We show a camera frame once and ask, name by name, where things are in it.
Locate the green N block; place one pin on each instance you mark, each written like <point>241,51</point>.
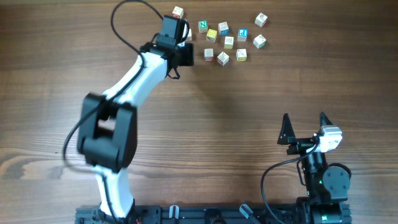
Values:
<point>203,26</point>

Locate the yellow green picture block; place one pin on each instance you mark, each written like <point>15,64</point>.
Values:
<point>228,42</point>

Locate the yellow top block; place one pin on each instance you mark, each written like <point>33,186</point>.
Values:
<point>211,35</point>

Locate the green sided picture block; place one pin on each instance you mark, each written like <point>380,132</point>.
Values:
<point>259,41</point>

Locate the red sided white block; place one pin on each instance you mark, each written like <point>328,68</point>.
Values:
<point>208,55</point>

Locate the white picture block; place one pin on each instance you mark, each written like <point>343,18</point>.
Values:
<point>189,36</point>

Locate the blue sided picture block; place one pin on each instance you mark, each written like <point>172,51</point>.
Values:
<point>223,28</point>

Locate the far right picture block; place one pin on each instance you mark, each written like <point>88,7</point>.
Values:
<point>261,19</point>

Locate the red blue tilted block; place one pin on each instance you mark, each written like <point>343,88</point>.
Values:
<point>223,58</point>

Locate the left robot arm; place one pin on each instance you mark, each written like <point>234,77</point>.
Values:
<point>107,136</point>

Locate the yellow sided picture block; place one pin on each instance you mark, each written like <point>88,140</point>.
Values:
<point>241,55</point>

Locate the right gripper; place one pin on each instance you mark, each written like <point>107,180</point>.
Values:
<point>287,137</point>

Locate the blue P block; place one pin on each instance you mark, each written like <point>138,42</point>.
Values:
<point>242,35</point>

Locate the red six block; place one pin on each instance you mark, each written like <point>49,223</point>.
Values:
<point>177,12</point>

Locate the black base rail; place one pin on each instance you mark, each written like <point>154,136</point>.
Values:
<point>286,213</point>

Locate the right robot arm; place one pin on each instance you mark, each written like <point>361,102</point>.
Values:
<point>327,184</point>

